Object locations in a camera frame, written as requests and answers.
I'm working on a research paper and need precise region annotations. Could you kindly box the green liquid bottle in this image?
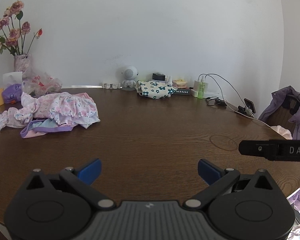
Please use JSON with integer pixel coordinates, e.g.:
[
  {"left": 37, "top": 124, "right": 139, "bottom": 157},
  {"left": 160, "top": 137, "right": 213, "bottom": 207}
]
[{"left": 197, "top": 75, "right": 206, "bottom": 99}]

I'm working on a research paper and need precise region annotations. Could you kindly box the white power strip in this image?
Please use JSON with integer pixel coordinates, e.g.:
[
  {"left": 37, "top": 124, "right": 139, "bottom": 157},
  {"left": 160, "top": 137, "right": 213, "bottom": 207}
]
[{"left": 102, "top": 82, "right": 122, "bottom": 89}]

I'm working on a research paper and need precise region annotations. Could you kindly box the black cable bundle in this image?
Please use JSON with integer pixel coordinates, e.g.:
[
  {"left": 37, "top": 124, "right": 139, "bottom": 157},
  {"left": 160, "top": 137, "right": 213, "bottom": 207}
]
[{"left": 205, "top": 96, "right": 227, "bottom": 107}]

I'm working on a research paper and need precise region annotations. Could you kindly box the white tissue pack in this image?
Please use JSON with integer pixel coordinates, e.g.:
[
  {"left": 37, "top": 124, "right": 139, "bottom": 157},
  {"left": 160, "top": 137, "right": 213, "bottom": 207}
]
[{"left": 2, "top": 72, "right": 23, "bottom": 87}]

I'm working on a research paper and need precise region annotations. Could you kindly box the white round robot toy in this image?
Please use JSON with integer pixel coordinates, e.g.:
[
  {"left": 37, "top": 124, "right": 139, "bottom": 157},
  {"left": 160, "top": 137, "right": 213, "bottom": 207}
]
[{"left": 121, "top": 66, "right": 139, "bottom": 91}]

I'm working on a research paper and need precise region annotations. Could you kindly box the phone on clip stand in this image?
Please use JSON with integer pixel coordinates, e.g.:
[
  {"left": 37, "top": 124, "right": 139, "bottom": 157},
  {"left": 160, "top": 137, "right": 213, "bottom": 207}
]
[{"left": 238, "top": 98, "right": 256, "bottom": 118}]

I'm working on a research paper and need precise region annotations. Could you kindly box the black label box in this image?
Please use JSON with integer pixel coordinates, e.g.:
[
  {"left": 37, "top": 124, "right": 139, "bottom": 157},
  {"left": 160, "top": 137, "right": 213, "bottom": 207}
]
[{"left": 174, "top": 88, "right": 191, "bottom": 96}]

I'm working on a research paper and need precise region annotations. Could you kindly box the vase with dried roses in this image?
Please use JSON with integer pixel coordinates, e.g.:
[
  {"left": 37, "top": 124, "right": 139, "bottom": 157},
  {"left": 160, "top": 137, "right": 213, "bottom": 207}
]
[{"left": 0, "top": 0, "right": 32, "bottom": 73}]

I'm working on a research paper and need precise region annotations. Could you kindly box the cream teal flower garment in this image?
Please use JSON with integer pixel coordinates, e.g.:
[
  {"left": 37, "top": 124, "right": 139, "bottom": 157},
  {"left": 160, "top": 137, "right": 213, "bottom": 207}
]
[{"left": 135, "top": 81, "right": 178, "bottom": 99}]

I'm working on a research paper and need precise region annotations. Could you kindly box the purple plush toy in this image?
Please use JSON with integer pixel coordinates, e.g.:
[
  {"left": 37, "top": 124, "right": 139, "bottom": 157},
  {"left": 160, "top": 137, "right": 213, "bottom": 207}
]
[{"left": 1, "top": 84, "right": 22, "bottom": 104}]

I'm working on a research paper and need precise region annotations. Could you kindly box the crumpled plastic bag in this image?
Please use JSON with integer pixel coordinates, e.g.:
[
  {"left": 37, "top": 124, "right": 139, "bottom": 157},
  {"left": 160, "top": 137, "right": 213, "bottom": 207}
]
[{"left": 21, "top": 69, "right": 62, "bottom": 98}]

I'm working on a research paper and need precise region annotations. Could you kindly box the white charger with cable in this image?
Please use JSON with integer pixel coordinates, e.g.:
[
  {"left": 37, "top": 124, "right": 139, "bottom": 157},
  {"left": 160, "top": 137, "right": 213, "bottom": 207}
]
[{"left": 193, "top": 73, "right": 272, "bottom": 128}]

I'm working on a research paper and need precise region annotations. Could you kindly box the purple trimmed pastel garment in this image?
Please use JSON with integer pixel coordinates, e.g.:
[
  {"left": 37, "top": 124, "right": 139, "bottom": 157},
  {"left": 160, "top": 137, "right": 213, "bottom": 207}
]
[{"left": 20, "top": 119, "right": 75, "bottom": 139}]

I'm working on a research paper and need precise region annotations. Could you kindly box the purple jacket on chair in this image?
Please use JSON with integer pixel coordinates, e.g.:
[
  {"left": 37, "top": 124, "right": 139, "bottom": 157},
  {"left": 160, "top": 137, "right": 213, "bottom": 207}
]
[{"left": 258, "top": 86, "right": 300, "bottom": 140}]

